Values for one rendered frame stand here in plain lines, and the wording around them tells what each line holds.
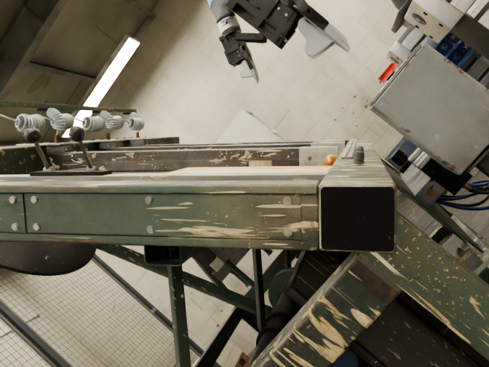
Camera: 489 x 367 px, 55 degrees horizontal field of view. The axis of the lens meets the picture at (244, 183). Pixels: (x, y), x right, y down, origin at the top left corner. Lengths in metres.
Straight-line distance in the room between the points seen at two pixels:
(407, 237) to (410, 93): 0.22
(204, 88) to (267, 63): 0.98
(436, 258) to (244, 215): 0.31
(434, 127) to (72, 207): 0.63
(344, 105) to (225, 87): 1.69
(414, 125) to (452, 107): 0.06
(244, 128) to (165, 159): 3.69
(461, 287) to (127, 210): 0.56
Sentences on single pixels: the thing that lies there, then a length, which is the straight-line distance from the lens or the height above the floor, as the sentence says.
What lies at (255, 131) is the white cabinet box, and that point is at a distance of 5.30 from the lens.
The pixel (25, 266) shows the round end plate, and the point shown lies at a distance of 2.03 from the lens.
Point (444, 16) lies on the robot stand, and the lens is 0.98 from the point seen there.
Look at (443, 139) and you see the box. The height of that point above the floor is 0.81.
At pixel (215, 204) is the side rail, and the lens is 0.80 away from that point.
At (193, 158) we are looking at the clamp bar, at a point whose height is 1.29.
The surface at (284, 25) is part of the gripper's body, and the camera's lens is 0.80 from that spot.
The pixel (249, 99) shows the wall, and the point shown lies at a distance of 6.77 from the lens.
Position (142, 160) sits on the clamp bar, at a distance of 1.71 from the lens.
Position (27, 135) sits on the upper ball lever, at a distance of 1.21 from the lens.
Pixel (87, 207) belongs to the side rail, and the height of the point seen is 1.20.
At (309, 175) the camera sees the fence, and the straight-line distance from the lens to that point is 1.01.
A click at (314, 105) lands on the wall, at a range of 6.64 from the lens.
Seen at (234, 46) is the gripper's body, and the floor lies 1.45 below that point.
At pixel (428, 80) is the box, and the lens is 0.76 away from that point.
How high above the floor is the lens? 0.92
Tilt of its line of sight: 6 degrees up
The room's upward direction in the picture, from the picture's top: 50 degrees counter-clockwise
